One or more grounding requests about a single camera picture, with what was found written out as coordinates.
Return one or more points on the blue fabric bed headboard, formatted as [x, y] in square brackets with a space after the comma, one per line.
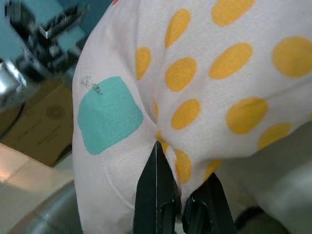
[92, 14]

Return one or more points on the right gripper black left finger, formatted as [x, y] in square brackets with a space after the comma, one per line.
[153, 195]

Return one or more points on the brown cardboard box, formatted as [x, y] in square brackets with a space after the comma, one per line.
[44, 126]

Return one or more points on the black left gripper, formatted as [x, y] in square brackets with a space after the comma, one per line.
[44, 48]

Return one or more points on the pink patterned pillow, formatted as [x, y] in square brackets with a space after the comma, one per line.
[117, 109]

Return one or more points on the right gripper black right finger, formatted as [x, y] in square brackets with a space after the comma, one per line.
[209, 214]

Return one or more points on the mattress with cream sheet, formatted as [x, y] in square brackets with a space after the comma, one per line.
[268, 182]

